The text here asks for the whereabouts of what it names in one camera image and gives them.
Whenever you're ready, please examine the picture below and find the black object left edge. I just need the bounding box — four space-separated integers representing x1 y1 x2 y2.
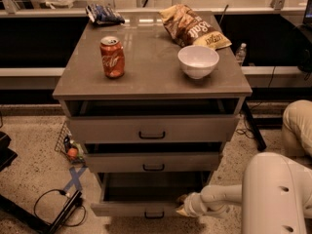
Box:
0 132 18 172

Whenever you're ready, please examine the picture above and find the red soda can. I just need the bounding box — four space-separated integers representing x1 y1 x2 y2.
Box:
99 36 125 79

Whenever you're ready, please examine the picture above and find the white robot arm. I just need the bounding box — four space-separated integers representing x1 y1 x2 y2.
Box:
176 152 312 234

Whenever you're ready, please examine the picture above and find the grey bottom drawer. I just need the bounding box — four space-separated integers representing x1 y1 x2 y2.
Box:
91 172 212 219

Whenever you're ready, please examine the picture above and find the black stand leg left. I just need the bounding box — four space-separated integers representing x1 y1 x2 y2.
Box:
0 189 85 234

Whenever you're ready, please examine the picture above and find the white bowl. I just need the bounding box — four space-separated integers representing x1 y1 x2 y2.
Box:
177 45 219 79

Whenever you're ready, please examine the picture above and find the grey drawer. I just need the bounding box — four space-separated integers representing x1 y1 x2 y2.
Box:
91 172 212 219
66 98 241 144
84 142 223 173

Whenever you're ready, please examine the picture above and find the grey top drawer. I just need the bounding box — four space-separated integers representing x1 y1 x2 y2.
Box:
66 98 241 144

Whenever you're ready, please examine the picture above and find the wire basket with items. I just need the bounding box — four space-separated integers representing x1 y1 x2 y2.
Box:
55 123 85 164

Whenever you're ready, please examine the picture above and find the brown chip bag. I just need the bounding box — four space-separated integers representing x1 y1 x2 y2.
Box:
159 4 231 50

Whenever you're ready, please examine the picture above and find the grey middle drawer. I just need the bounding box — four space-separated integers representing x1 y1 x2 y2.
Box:
84 142 223 173

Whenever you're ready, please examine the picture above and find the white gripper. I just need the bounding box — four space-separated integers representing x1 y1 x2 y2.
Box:
175 193 229 218

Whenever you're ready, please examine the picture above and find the black cable on floor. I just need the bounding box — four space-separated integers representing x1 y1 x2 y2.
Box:
33 188 88 228

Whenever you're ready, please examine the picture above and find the blue snack bag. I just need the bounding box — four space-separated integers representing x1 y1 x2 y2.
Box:
86 4 125 25

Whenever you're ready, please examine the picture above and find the grey drawer cabinet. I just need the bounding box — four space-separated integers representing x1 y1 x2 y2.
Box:
53 11 254 193

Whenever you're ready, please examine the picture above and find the clear plastic water bottle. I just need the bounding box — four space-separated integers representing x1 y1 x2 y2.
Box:
235 43 247 66

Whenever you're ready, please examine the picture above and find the beige trouser leg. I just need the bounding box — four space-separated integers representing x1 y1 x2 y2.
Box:
282 99 312 157

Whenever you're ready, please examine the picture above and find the black table leg right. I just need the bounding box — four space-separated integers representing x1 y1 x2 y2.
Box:
242 101 266 151

